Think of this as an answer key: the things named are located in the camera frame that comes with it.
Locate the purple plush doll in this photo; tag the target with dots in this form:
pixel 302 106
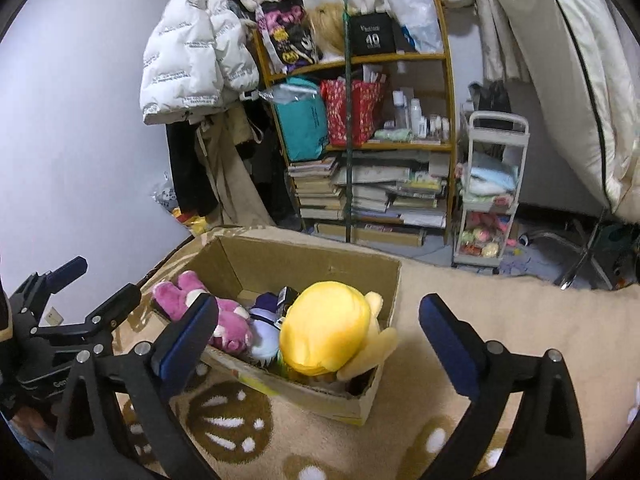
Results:
pixel 265 330

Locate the black hanging garment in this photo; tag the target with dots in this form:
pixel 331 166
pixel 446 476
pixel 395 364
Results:
pixel 192 170

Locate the stack of books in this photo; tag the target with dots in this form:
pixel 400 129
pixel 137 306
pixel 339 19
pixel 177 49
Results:
pixel 385 190

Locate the gold foil bag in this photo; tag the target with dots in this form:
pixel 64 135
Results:
pixel 192 222

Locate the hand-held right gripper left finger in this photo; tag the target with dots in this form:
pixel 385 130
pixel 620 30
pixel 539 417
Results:
pixel 187 340

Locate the clear plastic bag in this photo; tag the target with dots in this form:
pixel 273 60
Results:
pixel 412 5

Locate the pink bear plush toy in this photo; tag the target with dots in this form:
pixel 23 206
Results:
pixel 230 320

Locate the wall socket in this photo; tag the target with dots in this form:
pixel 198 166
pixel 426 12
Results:
pixel 54 317

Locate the red gift bag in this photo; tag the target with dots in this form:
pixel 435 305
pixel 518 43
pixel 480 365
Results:
pixel 365 115

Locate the folded pastel cloths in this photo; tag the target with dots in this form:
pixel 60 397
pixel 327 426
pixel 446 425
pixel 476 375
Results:
pixel 487 177

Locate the black printed tote bag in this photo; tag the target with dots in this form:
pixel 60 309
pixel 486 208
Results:
pixel 287 30

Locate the crumpled clear plastic wrap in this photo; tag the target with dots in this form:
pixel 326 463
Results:
pixel 287 94

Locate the pile of small plush toys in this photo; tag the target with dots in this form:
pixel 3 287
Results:
pixel 482 237

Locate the small black tag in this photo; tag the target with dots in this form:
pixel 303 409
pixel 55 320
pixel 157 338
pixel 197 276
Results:
pixel 287 300

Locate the long flat cardboard box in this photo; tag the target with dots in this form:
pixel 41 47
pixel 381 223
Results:
pixel 385 235

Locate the white printed plastic bag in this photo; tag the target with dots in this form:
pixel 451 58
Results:
pixel 165 197

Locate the beige hanging garment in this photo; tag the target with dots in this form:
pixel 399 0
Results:
pixel 232 185

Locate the brown cardboard box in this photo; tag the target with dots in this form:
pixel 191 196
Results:
pixel 310 260

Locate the wooden shelf unit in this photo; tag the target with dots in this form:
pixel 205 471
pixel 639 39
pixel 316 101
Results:
pixel 447 110

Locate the beige printed blanket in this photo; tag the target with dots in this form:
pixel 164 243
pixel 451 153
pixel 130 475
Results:
pixel 525 310

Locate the white trolley cart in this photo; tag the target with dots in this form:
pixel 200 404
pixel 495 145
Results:
pixel 500 121

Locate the pale green pouch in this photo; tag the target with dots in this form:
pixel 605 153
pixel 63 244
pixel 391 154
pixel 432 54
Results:
pixel 392 134

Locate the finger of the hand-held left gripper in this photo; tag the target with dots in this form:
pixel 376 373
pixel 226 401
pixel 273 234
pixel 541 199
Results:
pixel 115 302
pixel 67 270

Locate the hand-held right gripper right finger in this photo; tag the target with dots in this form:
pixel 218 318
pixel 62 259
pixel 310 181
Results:
pixel 447 345

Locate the green pole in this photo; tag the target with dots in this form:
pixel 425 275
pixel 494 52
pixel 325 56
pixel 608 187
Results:
pixel 348 150

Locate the dark green bag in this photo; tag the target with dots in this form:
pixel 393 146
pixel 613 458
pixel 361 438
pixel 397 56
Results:
pixel 622 250

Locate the group of white bottles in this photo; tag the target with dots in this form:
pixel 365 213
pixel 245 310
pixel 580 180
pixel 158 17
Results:
pixel 417 117

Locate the blonde wig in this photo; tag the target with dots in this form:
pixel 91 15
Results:
pixel 327 27

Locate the black cardboard box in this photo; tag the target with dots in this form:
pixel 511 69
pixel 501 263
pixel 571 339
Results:
pixel 372 35

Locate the yellow plush toy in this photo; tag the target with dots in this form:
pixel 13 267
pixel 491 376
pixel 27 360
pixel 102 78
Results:
pixel 325 325

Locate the white puffer jacket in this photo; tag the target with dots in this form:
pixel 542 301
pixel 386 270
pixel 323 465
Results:
pixel 185 55

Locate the dark hanging clothing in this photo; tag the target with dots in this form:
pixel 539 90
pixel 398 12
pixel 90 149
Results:
pixel 272 180

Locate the chrome office chair base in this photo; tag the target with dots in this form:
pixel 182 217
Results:
pixel 585 255

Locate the teal paper bag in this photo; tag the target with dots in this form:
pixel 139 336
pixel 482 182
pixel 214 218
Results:
pixel 302 125

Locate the white duvet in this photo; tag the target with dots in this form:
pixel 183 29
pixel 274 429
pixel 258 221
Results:
pixel 565 50

